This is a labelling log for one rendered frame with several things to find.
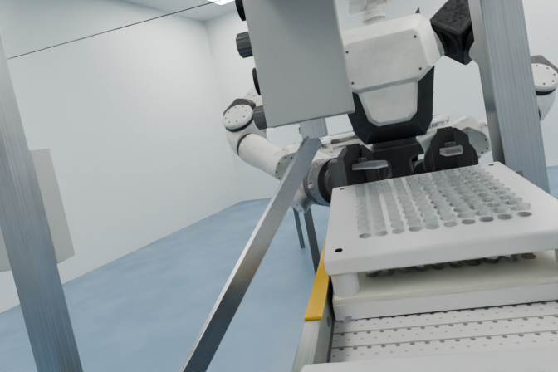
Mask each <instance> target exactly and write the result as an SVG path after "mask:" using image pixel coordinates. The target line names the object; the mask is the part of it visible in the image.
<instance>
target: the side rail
mask: <svg viewBox="0 0 558 372"><path fill-rule="evenodd" d="M332 293H333V285H332V280H331V276H330V280H329V285H328V289H327V294H326V299H325V307H324V311H323V316H322V319H321V318H320V319H310V320H305V322H304V325H303V329H302V333H301V338H300V341H299V345H298V347H297V351H296V357H295V359H294V363H293V366H292V370H291V372H301V369H302V367H303V366H304V365H313V364H324V363H327V357H328V350H329V344H330V332H331V326H332V319H333V313H334V310H333V303H332Z"/></svg>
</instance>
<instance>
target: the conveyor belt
mask: <svg viewBox="0 0 558 372"><path fill-rule="evenodd" d="M554 345H558V300H554V301H538V302H528V303H520V304H510V305H501V306H484V307H476V308H467V309H457V310H449V311H432V312H423V313H414V314H405V315H396V316H379V317H370V318H361V319H358V320H356V321H352V322H341V321H337V320H335V327H334V334H333V341H332V348H331V355H330V363H335V362H346V361H357V360H378V359H389V358H400V357H412V356H423V355H444V354H455V353H467V352H478V351H489V350H509V349H521V348H532V347H543V346H554Z"/></svg>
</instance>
